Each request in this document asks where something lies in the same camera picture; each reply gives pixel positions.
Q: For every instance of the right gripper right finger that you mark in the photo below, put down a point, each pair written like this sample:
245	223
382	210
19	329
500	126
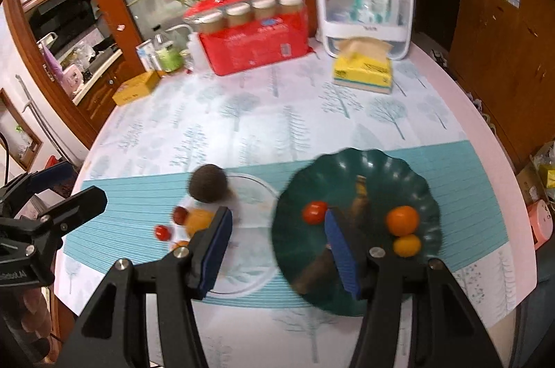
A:
446	331

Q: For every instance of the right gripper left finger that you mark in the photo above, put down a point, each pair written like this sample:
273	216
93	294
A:
111	331

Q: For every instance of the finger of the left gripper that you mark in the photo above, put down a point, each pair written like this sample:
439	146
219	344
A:
73	212
18	191

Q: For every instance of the small yellow kumquat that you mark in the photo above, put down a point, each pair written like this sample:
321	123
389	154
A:
407	246

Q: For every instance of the small orange tangerine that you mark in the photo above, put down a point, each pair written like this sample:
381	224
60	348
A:
402	221

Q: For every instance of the large yellow orange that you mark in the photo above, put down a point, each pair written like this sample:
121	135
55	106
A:
197	220

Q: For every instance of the dark overripe banana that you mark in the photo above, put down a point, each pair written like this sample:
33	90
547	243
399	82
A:
323	268

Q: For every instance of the dark avocado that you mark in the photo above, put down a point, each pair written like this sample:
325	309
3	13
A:
208	184

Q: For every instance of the red cherry tomato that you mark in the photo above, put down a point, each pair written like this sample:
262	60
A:
314	212
162	232

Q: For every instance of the dark red wrinkled fruit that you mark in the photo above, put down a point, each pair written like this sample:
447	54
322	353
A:
180	215

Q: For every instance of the orange tangerine with stem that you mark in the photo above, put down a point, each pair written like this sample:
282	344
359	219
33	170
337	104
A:
181	243

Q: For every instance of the tree pattern tablecloth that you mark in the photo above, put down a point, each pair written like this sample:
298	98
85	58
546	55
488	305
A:
263	126

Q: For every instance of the yellow flat box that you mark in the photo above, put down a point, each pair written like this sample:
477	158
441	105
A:
137	87

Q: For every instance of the pink stool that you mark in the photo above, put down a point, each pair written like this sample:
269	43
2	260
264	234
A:
541	223

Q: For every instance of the dark green scalloped plate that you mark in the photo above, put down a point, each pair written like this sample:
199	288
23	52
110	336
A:
391	182

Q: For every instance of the small white blue box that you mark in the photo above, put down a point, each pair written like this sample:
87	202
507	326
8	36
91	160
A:
147	55

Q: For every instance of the clear bottle green label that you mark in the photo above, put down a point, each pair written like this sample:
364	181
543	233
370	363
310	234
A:
168	54

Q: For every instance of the white squeeze bottle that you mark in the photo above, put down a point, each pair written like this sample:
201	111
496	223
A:
191	49

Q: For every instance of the red paper cup package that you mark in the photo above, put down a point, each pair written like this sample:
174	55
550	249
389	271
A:
239	35

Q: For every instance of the yellow tissue pack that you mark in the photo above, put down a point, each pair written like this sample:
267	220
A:
363	63

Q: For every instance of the white cosmetics storage case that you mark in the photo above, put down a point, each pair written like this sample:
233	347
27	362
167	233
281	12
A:
389	21

